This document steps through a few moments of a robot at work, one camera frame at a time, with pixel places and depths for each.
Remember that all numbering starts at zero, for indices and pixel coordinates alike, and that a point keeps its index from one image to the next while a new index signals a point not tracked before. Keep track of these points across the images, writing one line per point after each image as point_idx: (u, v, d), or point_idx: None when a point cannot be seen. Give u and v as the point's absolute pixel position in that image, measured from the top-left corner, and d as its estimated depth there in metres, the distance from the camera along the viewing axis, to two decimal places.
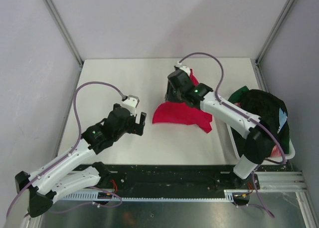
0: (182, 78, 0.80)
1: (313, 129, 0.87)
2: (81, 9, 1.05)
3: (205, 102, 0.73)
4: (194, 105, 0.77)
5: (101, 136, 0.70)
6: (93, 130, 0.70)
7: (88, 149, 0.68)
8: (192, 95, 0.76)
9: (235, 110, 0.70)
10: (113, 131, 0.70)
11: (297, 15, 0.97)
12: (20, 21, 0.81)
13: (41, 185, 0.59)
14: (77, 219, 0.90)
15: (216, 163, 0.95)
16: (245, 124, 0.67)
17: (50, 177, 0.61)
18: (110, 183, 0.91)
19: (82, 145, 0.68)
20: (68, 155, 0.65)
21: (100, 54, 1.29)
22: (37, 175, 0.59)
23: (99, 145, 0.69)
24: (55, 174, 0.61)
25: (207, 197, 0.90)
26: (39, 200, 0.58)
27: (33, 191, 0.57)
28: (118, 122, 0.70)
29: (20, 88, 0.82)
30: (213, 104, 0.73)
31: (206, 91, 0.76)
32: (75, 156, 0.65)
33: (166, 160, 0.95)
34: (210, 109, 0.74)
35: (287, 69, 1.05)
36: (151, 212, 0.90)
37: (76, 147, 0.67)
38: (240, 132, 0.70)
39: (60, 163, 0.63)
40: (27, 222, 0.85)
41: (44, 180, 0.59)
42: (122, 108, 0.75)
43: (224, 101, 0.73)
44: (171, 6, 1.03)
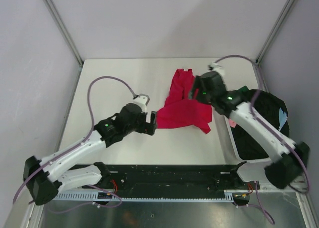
0: (217, 81, 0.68)
1: (313, 129, 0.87)
2: (81, 9, 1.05)
3: (237, 113, 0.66)
4: (224, 112, 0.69)
5: (113, 129, 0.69)
6: (106, 123, 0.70)
7: (100, 139, 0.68)
8: (225, 102, 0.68)
9: (268, 128, 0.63)
10: (125, 126, 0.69)
11: (297, 15, 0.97)
12: (20, 21, 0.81)
13: (52, 170, 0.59)
14: (76, 219, 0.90)
15: (216, 163, 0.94)
16: (278, 147, 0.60)
17: (62, 164, 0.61)
18: (110, 183, 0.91)
19: (94, 136, 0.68)
20: (80, 143, 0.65)
21: (100, 54, 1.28)
22: (49, 161, 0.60)
23: (110, 139, 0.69)
24: (66, 161, 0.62)
25: (207, 197, 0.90)
26: (47, 187, 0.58)
27: (43, 175, 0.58)
28: (130, 119, 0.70)
29: (20, 88, 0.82)
30: (245, 116, 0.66)
31: (239, 100, 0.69)
32: (87, 145, 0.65)
33: (166, 160, 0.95)
34: (239, 120, 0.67)
35: (287, 69, 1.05)
36: (151, 212, 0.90)
37: (88, 137, 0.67)
38: (268, 153, 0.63)
39: (73, 151, 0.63)
40: (27, 222, 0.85)
41: (55, 166, 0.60)
42: (134, 105, 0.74)
43: (258, 116, 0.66)
44: (171, 6, 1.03)
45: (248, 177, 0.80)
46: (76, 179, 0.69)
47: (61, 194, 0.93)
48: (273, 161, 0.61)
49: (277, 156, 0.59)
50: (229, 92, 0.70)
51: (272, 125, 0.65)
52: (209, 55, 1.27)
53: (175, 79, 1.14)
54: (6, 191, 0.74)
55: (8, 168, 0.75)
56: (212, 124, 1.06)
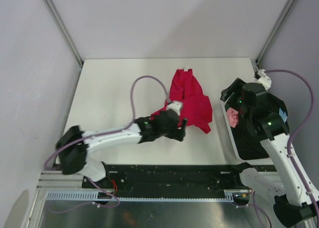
0: (260, 97, 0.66)
1: (313, 129, 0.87)
2: (81, 9, 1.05)
3: (272, 144, 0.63)
4: (256, 134, 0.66)
5: (150, 128, 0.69)
6: (145, 121, 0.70)
7: (138, 134, 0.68)
8: (262, 121, 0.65)
9: (299, 172, 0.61)
10: (161, 128, 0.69)
11: (297, 15, 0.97)
12: (19, 21, 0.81)
13: (91, 144, 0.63)
14: (77, 218, 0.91)
15: (215, 164, 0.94)
16: (302, 196, 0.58)
17: (100, 142, 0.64)
18: (110, 183, 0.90)
19: (134, 129, 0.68)
20: (121, 130, 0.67)
21: (100, 54, 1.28)
22: (91, 135, 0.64)
23: (146, 136, 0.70)
24: (106, 140, 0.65)
25: (207, 197, 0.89)
26: (80, 157, 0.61)
27: (82, 146, 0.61)
28: (167, 124, 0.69)
29: (21, 88, 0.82)
30: (279, 151, 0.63)
31: (279, 128, 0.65)
32: (126, 133, 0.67)
33: (166, 160, 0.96)
34: (271, 151, 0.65)
35: (287, 70, 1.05)
36: (152, 212, 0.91)
37: (129, 127, 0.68)
38: (287, 193, 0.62)
39: (113, 134, 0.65)
40: (27, 222, 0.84)
41: (95, 142, 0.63)
42: (173, 111, 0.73)
43: (293, 156, 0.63)
44: (171, 7, 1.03)
45: (248, 183, 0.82)
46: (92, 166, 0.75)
47: (60, 194, 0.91)
48: (291, 204, 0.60)
49: (298, 203, 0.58)
50: (270, 113, 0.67)
51: (303, 170, 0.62)
52: (209, 55, 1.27)
53: (175, 80, 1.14)
54: (7, 192, 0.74)
55: (8, 169, 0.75)
56: (212, 125, 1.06)
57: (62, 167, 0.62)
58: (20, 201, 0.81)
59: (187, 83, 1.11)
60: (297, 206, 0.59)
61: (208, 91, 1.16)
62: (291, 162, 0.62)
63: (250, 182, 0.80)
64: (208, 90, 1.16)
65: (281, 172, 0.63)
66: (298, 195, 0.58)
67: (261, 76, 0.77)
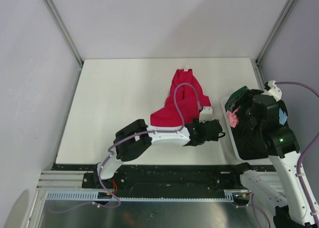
0: (271, 112, 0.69)
1: (313, 129, 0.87)
2: (81, 8, 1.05)
3: (282, 161, 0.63)
4: (267, 148, 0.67)
5: (196, 133, 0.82)
6: (193, 127, 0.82)
7: (189, 137, 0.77)
8: (272, 137, 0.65)
9: (305, 191, 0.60)
10: (206, 134, 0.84)
11: (298, 14, 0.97)
12: (19, 21, 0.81)
13: (153, 139, 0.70)
14: (76, 218, 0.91)
15: (216, 164, 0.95)
16: (306, 215, 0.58)
17: (160, 138, 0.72)
18: (110, 183, 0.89)
19: (185, 132, 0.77)
20: (177, 131, 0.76)
21: (100, 54, 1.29)
22: (154, 130, 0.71)
23: (194, 141, 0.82)
24: (164, 137, 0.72)
25: (207, 196, 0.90)
26: (142, 149, 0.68)
27: (147, 139, 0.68)
28: (210, 130, 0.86)
29: (20, 88, 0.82)
30: (288, 169, 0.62)
31: (290, 144, 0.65)
32: (179, 135, 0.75)
33: (166, 160, 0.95)
34: (280, 168, 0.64)
35: (287, 70, 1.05)
36: (152, 212, 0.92)
37: (182, 129, 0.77)
38: (290, 210, 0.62)
39: (171, 133, 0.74)
40: (28, 222, 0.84)
41: (157, 137, 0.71)
42: (215, 122, 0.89)
43: (302, 175, 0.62)
44: (172, 7, 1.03)
45: (248, 186, 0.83)
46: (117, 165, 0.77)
47: (60, 194, 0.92)
48: (293, 221, 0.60)
49: (301, 222, 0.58)
50: (281, 127, 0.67)
51: (310, 190, 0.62)
52: (209, 55, 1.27)
53: (175, 81, 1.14)
54: (7, 192, 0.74)
55: (8, 169, 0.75)
56: None
57: (123, 153, 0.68)
58: (21, 201, 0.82)
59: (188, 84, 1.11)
60: (299, 224, 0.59)
61: (208, 91, 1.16)
62: (299, 181, 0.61)
63: (250, 186, 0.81)
64: (208, 90, 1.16)
65: (287, 189, 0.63)
66: (302, 215, 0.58)
67: (271, 87, 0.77)
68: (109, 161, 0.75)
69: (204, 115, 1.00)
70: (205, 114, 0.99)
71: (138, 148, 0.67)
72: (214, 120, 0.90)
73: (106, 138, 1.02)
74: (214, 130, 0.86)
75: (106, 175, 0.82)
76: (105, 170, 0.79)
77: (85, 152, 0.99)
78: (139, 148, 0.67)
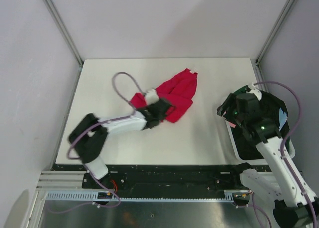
0: (253, 105, 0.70)
1: (313, 130, 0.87)
2: (81, 9, 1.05)
3: (266, 146, 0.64)
4: (252, 138, 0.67)
5: (150, 115, 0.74)
6: (144, 110, 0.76)
7: (143, 118, 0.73)
8: (255, 127, 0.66)
9: (291, 172, 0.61)
10: (162, 113, 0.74)
11: (298, 14, 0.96)
12: (20, 21, 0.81)
13: (109, 128, 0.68)
14: (77, 219, 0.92)
15: (216, 164, 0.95)
16: (297, 196, 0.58)
17: (116, 126, 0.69)
18: (110, 183, 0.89)
19: (139, 115, 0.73)
20: (130, 115, 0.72)
21: (101, 54, 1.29)
22: (108, 119, 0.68)
23: (147, 124, 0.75)
24: (119, 125, 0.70)
25: (207, 197, 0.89)
26: (100, 140, 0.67)
27: (103, 128, 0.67)
28: (164, 110, 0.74)
29: (21, 89, 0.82)
30: (273, 153, 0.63)
31: (272, 131, 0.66)
32: (135, 118, 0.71)
33: (166, 160, 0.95)
34: (266, 154, 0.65)
35: (287, 70, 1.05)
36: (151, 212, 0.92)
37: (135, 113, 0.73)
38: (283, 196, 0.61)
39: (124, 119, 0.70)
40: (27, 222, 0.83)
41: (112, 126, 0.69)
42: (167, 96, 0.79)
43: (286, 157, 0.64)
44: (171, 7, 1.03)
45: (248, 184, 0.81)
46: (96, 161, 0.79)
47: (61, 194, 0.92)
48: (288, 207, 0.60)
49: (294, 203, 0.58)
50: (263, 118, 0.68)
51: (297, 171, 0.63)
52: (209, 55, 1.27)
53: (177, 76, 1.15)
54: (7, 193, 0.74)
55: (8, 169, 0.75)
56: (212, 124, 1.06)
57: (83, 152, 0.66)
58: (21, 201, 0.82)
59: (184, 81, 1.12)
60: (293, 206, 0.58)
61: (207, 91, 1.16)
62: (285, 163, 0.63)
63: (249, 184, 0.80)
64: (207, 90, 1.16)
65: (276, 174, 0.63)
66: (293, 195, 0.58)
67: None
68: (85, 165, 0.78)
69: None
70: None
71: (98, 141, 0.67)
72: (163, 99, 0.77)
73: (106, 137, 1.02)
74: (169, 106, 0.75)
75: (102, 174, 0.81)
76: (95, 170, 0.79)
77: None
78: (98, 141, 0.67)
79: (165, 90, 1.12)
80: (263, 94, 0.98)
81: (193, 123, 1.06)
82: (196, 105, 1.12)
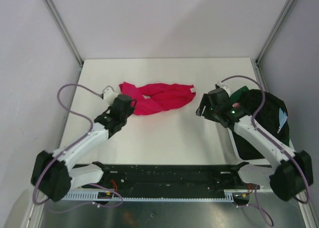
0: (223, 96, 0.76)
1: (313, 130, 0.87)
2: (81, 9, 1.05)
3: (239, 124, 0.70)
4: (228, 124, 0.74)
5: (111, 120, 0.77)
6: (104, 117, 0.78)
7: (103, 129, 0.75)
8: (230, 116, 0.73)
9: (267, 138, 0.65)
10: (124, 112, 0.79)
11: (298, 14, 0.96)
12: (20, 21, 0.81)
13: (67, 159, 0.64)
14: (76, 219, 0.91)
15: (216, 164, 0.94)
16: (277, 155, 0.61)
17: (75, 153, 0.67)
18: (110, 183, 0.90)
19: (99, 127, 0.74)
20: (87, 133, 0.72)
21: (101, 54, 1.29)
22: (63, 150, 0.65)
23: (112, 129, 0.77)
24: (78, 150, 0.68)
25: (207, 197, 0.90)
26: (64, 174, 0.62)
27: (60, 163, 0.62)
28: (123, 107, 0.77)
29: (20, 89, 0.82)
30: (247, 127, 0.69)
31: (242, 114, 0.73)
32: (93, 134, 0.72)
33: (166, 160, 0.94)
34: (243, 131, 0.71)
35: (288, 70, 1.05)
36: (152, 212, 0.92)
37: (93, 128, 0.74)
38: (270, 162, 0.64)
39: (82, 140, 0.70)
40: (27, 222, 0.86)
41: (70, 154, 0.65)
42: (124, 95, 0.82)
43: (260, 127, 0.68)
44: (171, 6, 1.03)
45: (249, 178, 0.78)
46: (81, 175, 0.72)
47: None
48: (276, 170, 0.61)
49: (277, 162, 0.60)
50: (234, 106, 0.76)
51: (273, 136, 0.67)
52: (209, 55, 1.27)
53: (175, 85, 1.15)
54: (6, 193, 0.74)
55: (8, 169, 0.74)
56: (212, 124, 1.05)
57: (52, 192, 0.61)
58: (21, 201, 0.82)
59: (176, 92, 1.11)
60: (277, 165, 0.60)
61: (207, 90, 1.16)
62: (260, 132, 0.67)
63: (245, 173, 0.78)
64: (207, 90, 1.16)
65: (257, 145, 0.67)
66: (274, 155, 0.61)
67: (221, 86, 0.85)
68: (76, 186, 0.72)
69: (111, 98, 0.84)
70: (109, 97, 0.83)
71: (64, 175, 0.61)
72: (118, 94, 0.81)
73: None
74: (129, 101, 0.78)
75: (99, 175, 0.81)
76: (93, 175, 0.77)
77: None
78: (64, 174, 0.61)
79: (153, 91, 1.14)
80: (250, 90, 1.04)
81: (193, 123, 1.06)
82: (196, 105, 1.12)
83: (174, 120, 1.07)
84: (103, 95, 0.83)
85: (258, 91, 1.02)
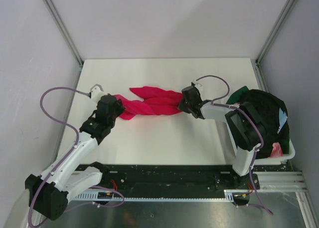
0: (193, 93, 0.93)
1: (313, 130, 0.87)
2: (81, 9, 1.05)
3: (202, 108, 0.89)
4: (198, 115, 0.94)
5: (98, 125, 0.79)
6: (89, 123, 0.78)
7: (91, 137, 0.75)
8: (198, 108, 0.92)
9: (221, 106, 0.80)
10: (109, 114, 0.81)
11: (298, 14, 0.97)
12: (20, 21, 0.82)
13: (56, 180, 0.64)
14: (76, 219, 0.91)
15: (216, 163, 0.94)
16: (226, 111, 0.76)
17: (63, 171, 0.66)
18: (110, 183, 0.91)
19: (85, 137, 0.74)
20: (74, 147, 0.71)
21: (100, 54, 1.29)
22: (50, 172, 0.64)
23: (100, 134, 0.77)
24: (66, 167, 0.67)
25: (207, 196, 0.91)
26: (57, 194, 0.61)
27: (49, 185, 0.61)
28: (108, 109, 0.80)
29: (20, 88, 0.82)
30: (207, 106, 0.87)
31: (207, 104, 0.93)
32: (80, 146, 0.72)
33: (166, 160, 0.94)
34: (207, 112, 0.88)
35: (288, 70, 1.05)
36: (151, 212, 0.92)
37: (79, 139, 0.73)
38: None
39: (70, 155, 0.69)
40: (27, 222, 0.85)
41: (58, 174, 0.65)
42: (108, 96, 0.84)
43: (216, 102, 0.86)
44: (171, 7, 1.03)
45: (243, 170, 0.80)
46: (79, 185, 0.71)
47: None
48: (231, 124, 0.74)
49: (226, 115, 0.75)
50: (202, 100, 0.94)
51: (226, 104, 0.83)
52: (208, 55, 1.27)
53: (171, 92, 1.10)
54: (6, 192, 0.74)
55: (8, 168, 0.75)
56: (212, 124, 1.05)
57: (48, 213, 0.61)
58: None
59: (169, 99, 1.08)
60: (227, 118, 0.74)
61: (208, 90, 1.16)
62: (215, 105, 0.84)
63: (239, 164, 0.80)
64: (207, 90, 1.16)
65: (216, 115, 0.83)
66: None
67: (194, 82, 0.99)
68: (75, 196, 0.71)
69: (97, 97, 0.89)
70: (96, 97, 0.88)
71: (56, 195, 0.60)
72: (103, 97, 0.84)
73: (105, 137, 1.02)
74: (113, 103, 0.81)
75: (97, 176, 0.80)
76: (89, 178, 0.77)
77: None
78: (57, 193, 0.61)
79: (147, 93, 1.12)
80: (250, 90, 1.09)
81: (193, 123, 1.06)
82: None
83: (174, 120, 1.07)
84: (91, 94, 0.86)
85: (258, 91, 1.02)
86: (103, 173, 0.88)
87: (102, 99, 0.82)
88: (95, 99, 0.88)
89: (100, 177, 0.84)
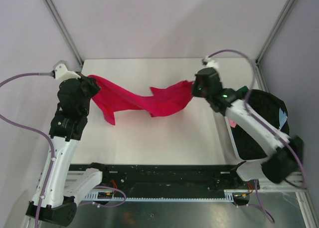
0: (215, 79, 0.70)
1: (313, 130, 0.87)
2: (80, 9, 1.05)
3: (232, 109, 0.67)
4: (219, 109, 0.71)
5: (68, 121, 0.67)
6: (58, 121, 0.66)
7: (67, 141, 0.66)
8: (222, 100, 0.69)
9: (263, 126, 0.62)
10: (78, 104, 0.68)
11: (298, 14, 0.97)
12: (20, 21, 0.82)
13: (51, 201, 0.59)
14: (77, 219, 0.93)
15: (217, 164, 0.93)
16: (272, 141, 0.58)
17: (54, 189, 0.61)
18: (110, 183, 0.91)
19: (60, 142, 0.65)
20: (53, 160, 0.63)
21: (100, 54, 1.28)
22: (40, 197, 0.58)
23: (76, 130, 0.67)
24: (55, 184, 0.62)
25: (206, 197, 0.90)
26: (60, 207, 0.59)
27: (46, 209, 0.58)
28: (74, 99, 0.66)
29: (20, 88, 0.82)
30: (240, 113, 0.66)
31: (235, 97, 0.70)
32: (60, 156, 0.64)
33: (166, 160, 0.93)
34: (234, 115, 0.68)
35: (288, 69, 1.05)
36: (151, 212, 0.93)
37: (55, 148, 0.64)
38: (262, 146, 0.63)
39: (53, 170, 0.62)
40: (27, 222, 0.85)
41: (50, 195, 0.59)
42: (68, 81, 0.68)
43: (253, 113, 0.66)
44: (170, 6, 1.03)
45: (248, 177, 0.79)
46: (82, 188, 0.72)
47: None
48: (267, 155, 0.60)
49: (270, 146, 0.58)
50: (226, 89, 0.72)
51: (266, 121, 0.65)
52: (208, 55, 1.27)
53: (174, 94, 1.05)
54: (6, 192, 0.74)
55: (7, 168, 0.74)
56: (211, 124, 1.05)
57: (62, 223, 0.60)
58: (21, 201, 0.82)
59: (169, 102, 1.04)
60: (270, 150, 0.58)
61: None
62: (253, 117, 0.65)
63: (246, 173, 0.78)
64: None
65: (250, 130, 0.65)
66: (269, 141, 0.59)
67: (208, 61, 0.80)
68: (82, 199, 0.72)
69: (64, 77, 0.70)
70: (62, 77, 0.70)
71: (59, 208, 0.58)
72: (64, 81, 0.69)
73: (106, 138, 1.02)
74: (77, 89, 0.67)
75: (97, 177, 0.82)
76: (91, 179, 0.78)
77: (84, 153, 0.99)
78: (61, 207, 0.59)
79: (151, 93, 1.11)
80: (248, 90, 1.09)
81: (192, 123, 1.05)
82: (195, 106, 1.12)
83: (174, 120, 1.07)
84: (55, 74, 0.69)
85: (258, 90, 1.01)
86: (102, 171, 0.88)
87: (61, 87, 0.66)
88: (62, 79, 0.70)
89: (101, 177, 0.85)
